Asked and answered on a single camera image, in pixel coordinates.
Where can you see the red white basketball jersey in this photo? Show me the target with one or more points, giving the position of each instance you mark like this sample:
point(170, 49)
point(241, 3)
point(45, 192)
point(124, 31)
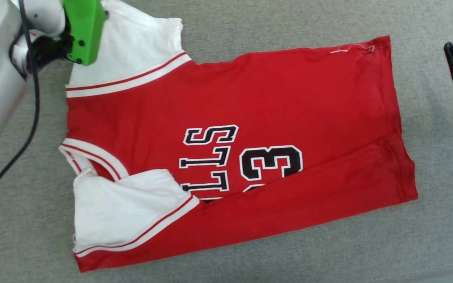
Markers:
point(250, 118)

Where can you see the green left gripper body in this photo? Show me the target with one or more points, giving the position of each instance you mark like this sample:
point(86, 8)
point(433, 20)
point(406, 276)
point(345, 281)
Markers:
point(85, 27)

